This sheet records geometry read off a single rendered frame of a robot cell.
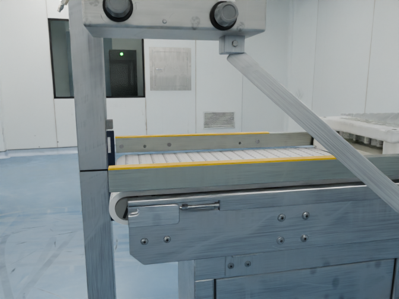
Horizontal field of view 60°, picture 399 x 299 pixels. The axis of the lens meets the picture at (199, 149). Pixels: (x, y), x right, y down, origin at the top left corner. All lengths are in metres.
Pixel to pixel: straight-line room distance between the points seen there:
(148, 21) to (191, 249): 0.32
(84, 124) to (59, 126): 5.01
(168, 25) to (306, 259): 0.44
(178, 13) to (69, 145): 5.40
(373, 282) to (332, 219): 0.21
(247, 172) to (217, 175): 0.04
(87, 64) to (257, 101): 5.67
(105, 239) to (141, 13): 0.53
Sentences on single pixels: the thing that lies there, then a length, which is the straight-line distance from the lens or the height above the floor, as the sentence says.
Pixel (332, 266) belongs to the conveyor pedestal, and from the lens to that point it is 0.70.
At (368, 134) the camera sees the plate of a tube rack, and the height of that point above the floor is 1.00.
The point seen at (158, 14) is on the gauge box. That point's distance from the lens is 0.43.
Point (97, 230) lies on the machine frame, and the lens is 0.81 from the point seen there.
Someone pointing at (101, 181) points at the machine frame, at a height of 0.88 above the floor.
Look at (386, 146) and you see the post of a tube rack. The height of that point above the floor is 0.98.
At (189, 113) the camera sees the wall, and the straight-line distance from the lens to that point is 5.90.
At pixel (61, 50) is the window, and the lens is 5.73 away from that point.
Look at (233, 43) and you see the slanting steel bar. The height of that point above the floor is 1.14.
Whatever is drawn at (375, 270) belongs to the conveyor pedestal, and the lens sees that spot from 0.75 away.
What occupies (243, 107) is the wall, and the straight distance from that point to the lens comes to 6.21.
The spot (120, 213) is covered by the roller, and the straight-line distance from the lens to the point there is 0.50.
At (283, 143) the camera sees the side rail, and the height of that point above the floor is 0.95.
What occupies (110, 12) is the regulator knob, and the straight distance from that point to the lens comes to 0.42.
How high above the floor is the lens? 1.09
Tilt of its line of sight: 11 degrees down
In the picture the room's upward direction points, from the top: straight up
